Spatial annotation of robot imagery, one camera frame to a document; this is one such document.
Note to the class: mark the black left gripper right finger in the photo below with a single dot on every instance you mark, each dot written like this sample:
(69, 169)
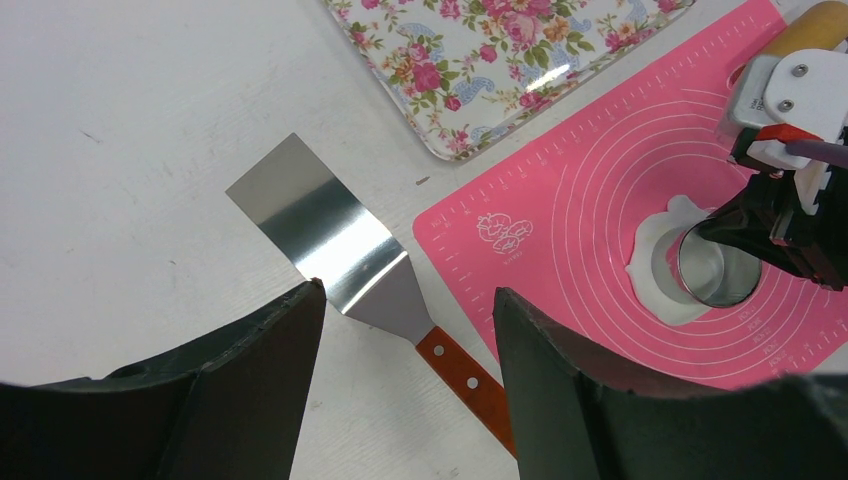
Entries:
(581, 411)

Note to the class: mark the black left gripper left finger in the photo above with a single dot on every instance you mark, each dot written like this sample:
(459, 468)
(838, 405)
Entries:
(226, 405)

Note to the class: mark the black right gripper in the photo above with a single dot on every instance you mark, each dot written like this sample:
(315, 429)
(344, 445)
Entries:
(772, 226)

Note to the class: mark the white dough lump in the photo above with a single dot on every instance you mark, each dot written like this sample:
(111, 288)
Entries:
(650, 271)

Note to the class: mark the round metal dough cutter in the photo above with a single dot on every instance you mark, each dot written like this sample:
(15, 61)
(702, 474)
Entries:
(714, 274)

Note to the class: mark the wooden rolling pin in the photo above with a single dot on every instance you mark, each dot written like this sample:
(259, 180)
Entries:
(822, 26)

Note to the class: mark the pink silicone baking mat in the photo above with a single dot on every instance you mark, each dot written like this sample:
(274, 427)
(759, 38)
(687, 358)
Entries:
(556, 222)

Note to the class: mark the floral rectangular tray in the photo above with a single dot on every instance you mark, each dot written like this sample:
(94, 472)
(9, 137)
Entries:
(464, 73)

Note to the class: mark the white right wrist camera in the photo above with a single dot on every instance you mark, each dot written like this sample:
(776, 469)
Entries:
(797, 106)

